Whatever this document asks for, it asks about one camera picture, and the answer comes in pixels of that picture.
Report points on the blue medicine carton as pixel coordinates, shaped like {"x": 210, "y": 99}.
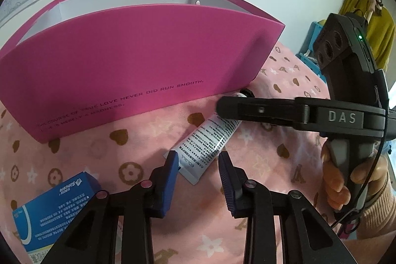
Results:
{"x": 52, "y": 211}

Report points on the pink printed blanket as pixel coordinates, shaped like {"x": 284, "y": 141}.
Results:
{"x": 139, "y": 143}

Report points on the blue plastic chair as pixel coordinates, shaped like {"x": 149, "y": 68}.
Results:
{"x": 309, "y": 63}

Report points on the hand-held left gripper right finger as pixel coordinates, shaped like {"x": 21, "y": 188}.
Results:
{"x": 229, "y": 186}

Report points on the person's right forearm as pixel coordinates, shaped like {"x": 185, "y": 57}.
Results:
{"x": 380, "y": 214}

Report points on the yellow hanging garment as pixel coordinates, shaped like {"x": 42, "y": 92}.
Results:
{"x": 383, "y": 35}

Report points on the white tube with black cap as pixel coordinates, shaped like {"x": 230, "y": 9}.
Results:
{"x": 207, "y": 140}

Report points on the pink cardboard box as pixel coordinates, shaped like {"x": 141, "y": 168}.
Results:
{"x": 123, "y": 66}

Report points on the person's right hand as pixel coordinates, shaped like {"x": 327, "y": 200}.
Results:
{"x": 332, "y": 180}

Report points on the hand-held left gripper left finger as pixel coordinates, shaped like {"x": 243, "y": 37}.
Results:
{"x": 170, "y": 183}

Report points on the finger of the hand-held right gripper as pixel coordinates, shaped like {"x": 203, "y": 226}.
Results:
{"x": 263, "y": 109}

